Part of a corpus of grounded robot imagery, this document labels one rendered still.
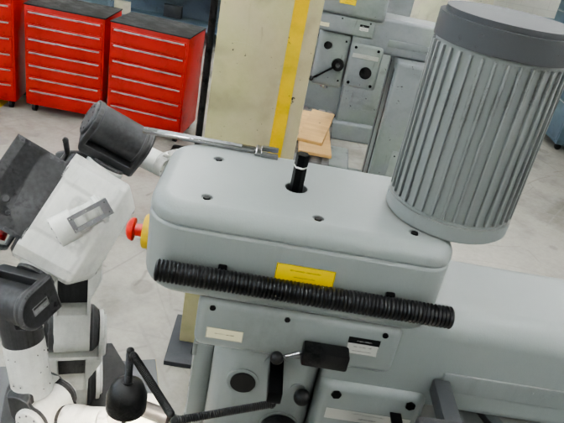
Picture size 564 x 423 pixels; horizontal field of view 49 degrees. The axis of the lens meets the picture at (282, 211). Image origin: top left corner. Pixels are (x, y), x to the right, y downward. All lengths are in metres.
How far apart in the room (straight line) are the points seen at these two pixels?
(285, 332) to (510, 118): 0.47
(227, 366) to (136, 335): 2.47
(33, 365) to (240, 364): 0.57
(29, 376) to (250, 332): 0.65
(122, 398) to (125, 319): 2.53
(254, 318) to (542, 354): 0.48
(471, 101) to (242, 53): 1.90
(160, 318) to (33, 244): 2.30
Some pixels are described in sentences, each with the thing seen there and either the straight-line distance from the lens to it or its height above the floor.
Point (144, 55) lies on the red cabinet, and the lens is 5.73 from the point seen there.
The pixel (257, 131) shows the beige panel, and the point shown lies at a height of 1.32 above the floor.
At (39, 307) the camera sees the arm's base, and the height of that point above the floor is 1.43.
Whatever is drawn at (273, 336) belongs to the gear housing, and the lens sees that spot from 1.01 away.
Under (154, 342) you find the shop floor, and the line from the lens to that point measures 3.51.
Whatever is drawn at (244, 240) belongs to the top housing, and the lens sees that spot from 0.90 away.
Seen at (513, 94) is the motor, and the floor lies 2.13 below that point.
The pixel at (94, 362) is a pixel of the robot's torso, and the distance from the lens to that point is 2.06.
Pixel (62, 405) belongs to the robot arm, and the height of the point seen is 1.17.
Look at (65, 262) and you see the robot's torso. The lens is 1.42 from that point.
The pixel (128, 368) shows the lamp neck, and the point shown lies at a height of 1.55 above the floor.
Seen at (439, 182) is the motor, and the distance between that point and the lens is 0.93.
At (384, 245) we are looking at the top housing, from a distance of 0.92.
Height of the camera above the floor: 2.32
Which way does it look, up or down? 28 degrees down
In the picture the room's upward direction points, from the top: 11 degrees clockwise
